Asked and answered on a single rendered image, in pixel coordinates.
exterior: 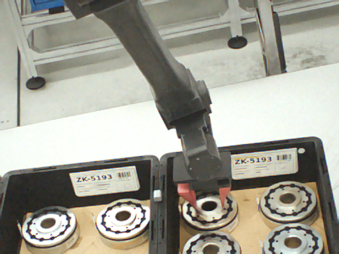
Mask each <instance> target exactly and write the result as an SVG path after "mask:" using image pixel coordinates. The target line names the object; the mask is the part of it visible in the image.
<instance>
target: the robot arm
mask: <svg viewBox="0 0 339 254"><path fill-rule="evenodd" d="M62 1H63V3H64V4H65V5H66V6H67V8H68V9H69V10H70V11H71V13H72V15H73V16H74V17H75V19H76V20H79V19H81V18H83V17H86V16H88V15H92V14H94V16H95V17H96V18H98V19H100V20H102V21H103V22H105V23H106V24H107V26H108V27H109V28H110V29H111V30H112V31H113V33H115V35H116V36H117V38H118V39H119V41H120V43H121V44H122V46H123V47H124V49H125V50H126V52H128V54H129V56H130V57H131V58H132V60H133V61H134V63H135V65H136V66H137V68H138V69H139V70H140V71H141V73H142V74H143V76H144V78H145V79H146V80H147V82H148V84H149V86H150V92H151V93H152V95H153V98H154V102H155V104H156V108H157V109H158V112H159V114H160V117H161V119H162V121H163V123H164V124H165V125H166V128H167V129H168V131H169V130H172V129H175V133H176V136H177V137H178V138H179V139H180V140H181V146H182V150H183V156H180V157H175V158H174V159H173V184H174V186H175V187H176V186H177V184H178V193H179V195H180V196H181V197H183V198H184V199H185V200H186V201H188V202H189V203H191V205H192V207H193V208H194V209H195V210H196V209H197V201H196V196H195V191H196V190H204V189H217V188H219V191H220V201H221V205H222V208H223V207H224V200H225V198H226V196H227V194H228V193H229V192H230V190H231V180H232V158H231V152H230V151H221V152H219V151H218V147H217V143H216V142H215V139H214V138H213V130H212V125H211V117H210V116H209V114H210V113H212V110H211V106H210V105H211V104H212V100H211V96H210V93H209V90H208V89H207V86H206V83H205V81H204V80H201V81H199V80H198V81H196V80H195V78H194V76H193V74H192V72H191V70H189V68H187V69H186V68H185V66H184V65H183V64H181V63H180V62H178V61H177V60H176V59H175V58H174V57H173V56H172V54H171V53H170V51H169V49H168V47H167V46H166V43H165V42H164V41H163V40H162V38H161V36H160V34H159V32H158V31H157V29H156V27H155V26H154V23H153V22H152V21H151V19H150V17H149V16H148V14H147V12H146V10H145V8H144V7H143V5H142V4H141V2H140V0H62Z"/></svg>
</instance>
